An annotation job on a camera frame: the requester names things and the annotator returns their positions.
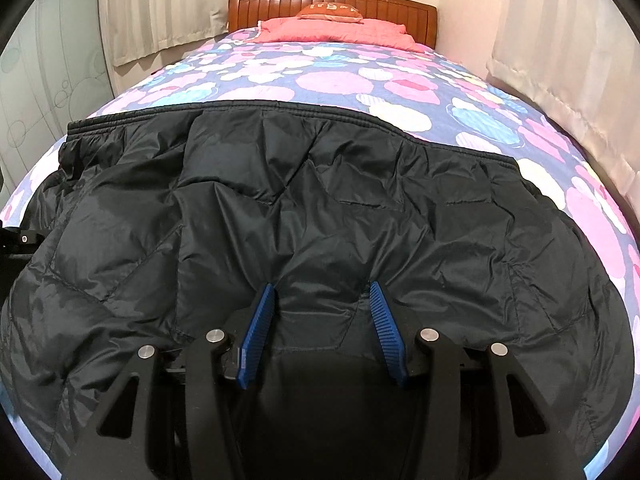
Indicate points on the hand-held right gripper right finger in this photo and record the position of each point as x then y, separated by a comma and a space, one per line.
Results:
390, 330

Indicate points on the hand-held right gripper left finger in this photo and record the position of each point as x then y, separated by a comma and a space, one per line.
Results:
257, 330

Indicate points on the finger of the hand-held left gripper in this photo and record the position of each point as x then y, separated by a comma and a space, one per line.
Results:
20, 241

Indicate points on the black puffer jacket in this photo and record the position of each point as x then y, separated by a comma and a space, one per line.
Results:
325, 210

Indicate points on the frosted glass wardrobe door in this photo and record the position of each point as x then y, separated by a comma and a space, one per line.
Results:
50, 70

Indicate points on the circle-print bedspread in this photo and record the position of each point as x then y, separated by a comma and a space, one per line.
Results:
350, 80

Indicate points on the short cream curtain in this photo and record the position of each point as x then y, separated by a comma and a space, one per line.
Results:
160, 5

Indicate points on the red pillow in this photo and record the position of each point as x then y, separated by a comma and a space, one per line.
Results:
325, 34

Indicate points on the wooden headboard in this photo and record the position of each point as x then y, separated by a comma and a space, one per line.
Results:
400, 15

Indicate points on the small orange cushion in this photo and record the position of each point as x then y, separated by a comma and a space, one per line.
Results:
330, 10

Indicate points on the long cream curtain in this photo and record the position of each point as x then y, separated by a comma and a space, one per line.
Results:
575, 60

